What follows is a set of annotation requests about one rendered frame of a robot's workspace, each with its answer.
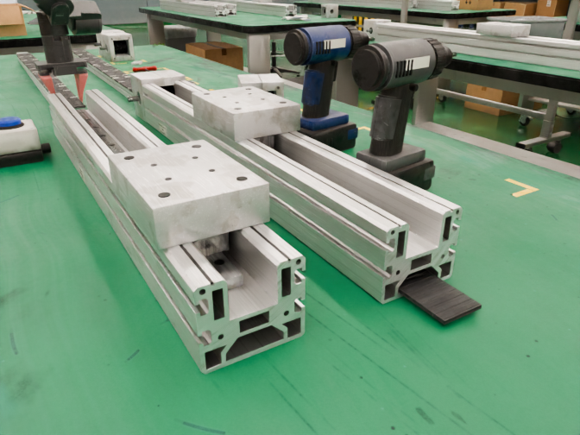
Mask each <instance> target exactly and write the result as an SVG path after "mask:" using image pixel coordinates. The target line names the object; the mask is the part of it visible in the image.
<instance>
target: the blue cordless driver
mask: <svg viewBox="0 0 580 435"><path fill-rule="evenodd" d="M370 41H375V37H369V36H368V34H367V33H365V32H362V31H360V30H358V28H356V27H355V26H351V25H329V26H318V27H308V28H297V29H292V30H290V31H289V32H288V33H287V35H286V37H285V40H284V44H283V49H284V54H285V56H286V58H287V60H288V61H289V62H290V63H291V64H292V65H294V66H306V65H309V69H307V70H305V76H304V83H303V90H302V97H301V103H303V110H302V114H300V130H297V132H299V133H300V134H303V135H305V136H308V137H310V138H312V139H314V140H316V141H318V142H321V143H323V144H325V145H327V146H329V147H331V148H334V149H336V150H338V151H343V150H345V149H349V148H354V147H355V145H356V138H357V137H358V128H357V126H356V124H355V123H353V122H350V121H349V115H348V114H347V113H343V112H341V111H337V110H332V109H330V106H331V93H332V85H333V82H334V81H336V76H337V64H338V62H337V61H338V60H344V59H350V58H353V57H354V55H355V53H356V51H357V50H358V49H359V48H360V47H363V46H366V45H368V44H369V42H370Z"/></svg>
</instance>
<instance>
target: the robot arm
mask: <svg viewBox="0 0 580 435"><path fill-rule="evenodd" d="M33 1H34V2H35V4H36V6H37V7H38V8H39V11H36V15H37V20H38V24H39V28H40V32H41V39H42V44H43V48H44V52H45V56H46V60H42V61H35V68H36V69H37V70H38V71H37V72H38V75H39V77H40V78H41V80H42V82H43V83H44V85H45V86H46V87H47V89H48V90H49V92H50V94H53V93H54V94H55V90H54V83H53V80H52V77H51V76H50V73H53V76H62V75H71V74H74V77H75V82H76V86H77V91H78V96H79V100H80V101H81V102H82V103H83V95H84V89H85V84H86V81H87V78H88V72H87V70H85V69H84V68H77V67H88V66H87V62H86V60H84V59H83V58H73V51H72V46H71V41H70V36H69V32H68V29H69V30H70V31H72V34H73V35H91V34H101V33H102V29H103V24H102V15H101V13H100V11H99V8H98V6H97V4H96V3H95V2H94V1H74V0H33ZM67 26H68V27H67Z"/></svg>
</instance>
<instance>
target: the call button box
mask: <svg viewBox="0 0 580 435"><path fill-rule="evenodd" d="M21 122H22V123H20V124H18V125H15V126H10V127H0V168H2V167H12V166H18V165H23V164H29V163H34V162H40V161H44V157H43V154H45V153H51V152H52V151H51V147H50V144H49V143H42V144H41V143H40V139H39V135H38V131H37V128H36V127H35V125H34V123H33V121H32V119H26V120H21Z"/></svg>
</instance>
